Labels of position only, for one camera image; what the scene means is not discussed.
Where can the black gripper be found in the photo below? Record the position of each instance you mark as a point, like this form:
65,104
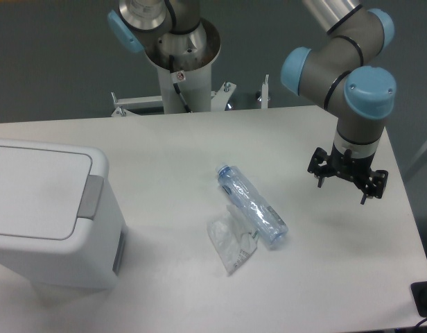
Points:
351,162

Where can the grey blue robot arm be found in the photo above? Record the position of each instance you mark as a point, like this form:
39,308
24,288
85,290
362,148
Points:
336,78

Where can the white plastic trash can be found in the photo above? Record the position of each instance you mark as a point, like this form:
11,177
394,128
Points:
90,257

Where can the white trash can lid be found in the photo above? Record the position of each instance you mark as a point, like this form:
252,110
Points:
41,188

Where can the clear plastic water bottle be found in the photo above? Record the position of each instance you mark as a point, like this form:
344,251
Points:
243,194

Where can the crumpled clear plastic wrapper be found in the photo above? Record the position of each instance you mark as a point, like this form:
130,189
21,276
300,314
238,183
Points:
233,237

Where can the black device at table edge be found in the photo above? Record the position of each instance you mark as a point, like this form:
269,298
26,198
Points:
419,293

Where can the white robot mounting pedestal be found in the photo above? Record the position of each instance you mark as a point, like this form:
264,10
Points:
184,66

